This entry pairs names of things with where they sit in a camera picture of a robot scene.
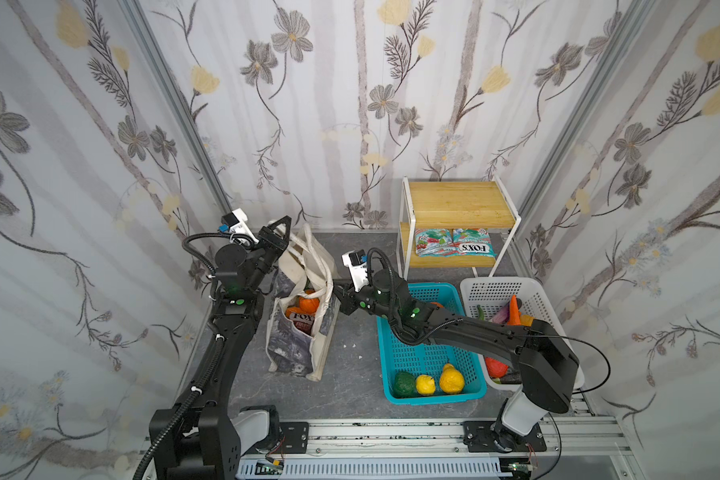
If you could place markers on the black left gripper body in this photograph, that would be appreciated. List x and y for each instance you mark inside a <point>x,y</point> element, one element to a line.
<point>267,243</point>

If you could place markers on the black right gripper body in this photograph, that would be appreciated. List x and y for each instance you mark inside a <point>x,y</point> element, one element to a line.
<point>348,292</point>

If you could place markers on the cream canvas tote bag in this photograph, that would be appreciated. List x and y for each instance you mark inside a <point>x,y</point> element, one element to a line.
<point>305,269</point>

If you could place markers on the orange tangerine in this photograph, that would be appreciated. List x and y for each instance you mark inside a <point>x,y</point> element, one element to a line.
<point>308,306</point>

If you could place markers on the orange candy bag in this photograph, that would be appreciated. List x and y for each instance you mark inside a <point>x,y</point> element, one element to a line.
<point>301,322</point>

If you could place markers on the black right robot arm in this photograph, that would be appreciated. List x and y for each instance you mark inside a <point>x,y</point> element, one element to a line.
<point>546,363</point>

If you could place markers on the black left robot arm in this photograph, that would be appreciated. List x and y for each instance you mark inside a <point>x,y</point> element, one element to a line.
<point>216,360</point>

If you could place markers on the red green candy bag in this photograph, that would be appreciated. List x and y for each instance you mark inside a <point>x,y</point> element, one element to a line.
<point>436,242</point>

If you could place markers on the teal Fox's candy bag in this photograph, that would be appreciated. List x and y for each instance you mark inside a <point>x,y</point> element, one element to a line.
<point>473,242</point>

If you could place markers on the green avocado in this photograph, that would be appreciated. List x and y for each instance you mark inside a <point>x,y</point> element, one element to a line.
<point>404,385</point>

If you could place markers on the teal plastic basket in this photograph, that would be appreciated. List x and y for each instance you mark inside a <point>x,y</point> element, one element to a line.
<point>396,357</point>

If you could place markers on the yellow lemon front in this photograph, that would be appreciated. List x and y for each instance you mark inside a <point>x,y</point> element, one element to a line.
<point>425,385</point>

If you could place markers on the white wooden two-tier shelf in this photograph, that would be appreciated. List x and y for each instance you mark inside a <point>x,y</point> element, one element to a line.
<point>452,204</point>

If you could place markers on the yellow pear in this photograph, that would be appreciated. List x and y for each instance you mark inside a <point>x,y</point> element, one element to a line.
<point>451,380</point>

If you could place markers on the orange carrot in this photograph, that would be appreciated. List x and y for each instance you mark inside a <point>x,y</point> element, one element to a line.
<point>514,315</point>

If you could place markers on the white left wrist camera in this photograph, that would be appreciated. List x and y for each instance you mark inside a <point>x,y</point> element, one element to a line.
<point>235,223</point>

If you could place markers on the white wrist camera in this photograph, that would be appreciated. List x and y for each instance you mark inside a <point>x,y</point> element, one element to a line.
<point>357,263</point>
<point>235,223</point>

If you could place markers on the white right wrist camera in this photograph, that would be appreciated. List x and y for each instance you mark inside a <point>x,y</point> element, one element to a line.
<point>357,263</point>

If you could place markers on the aluminium rail frame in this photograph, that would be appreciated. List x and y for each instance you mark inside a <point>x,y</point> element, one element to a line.
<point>567,447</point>

